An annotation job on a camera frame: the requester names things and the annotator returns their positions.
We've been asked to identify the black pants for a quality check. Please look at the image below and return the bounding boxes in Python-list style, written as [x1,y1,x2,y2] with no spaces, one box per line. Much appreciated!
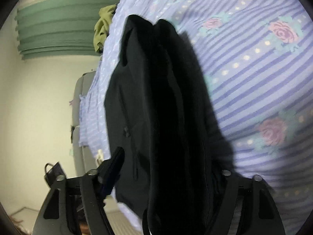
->
[104,15,232,234]

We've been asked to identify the grey bed headboard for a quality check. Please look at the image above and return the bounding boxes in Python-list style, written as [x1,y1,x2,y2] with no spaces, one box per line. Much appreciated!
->
[71,71,97,176]

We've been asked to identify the cream folded garment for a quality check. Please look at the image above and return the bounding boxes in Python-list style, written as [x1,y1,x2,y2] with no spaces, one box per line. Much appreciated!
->
[95,149,104,167]

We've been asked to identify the green curtain left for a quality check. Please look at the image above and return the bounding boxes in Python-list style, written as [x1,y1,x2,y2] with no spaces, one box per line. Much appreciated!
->
[15,0,119,60]

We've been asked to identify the olive green garment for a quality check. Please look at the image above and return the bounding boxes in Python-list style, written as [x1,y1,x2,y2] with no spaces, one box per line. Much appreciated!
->
[93,4,117,54]

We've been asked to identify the purple striped floral bedsheet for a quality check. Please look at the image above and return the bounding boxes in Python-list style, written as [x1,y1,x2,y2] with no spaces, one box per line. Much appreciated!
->
[78,0,313,235]

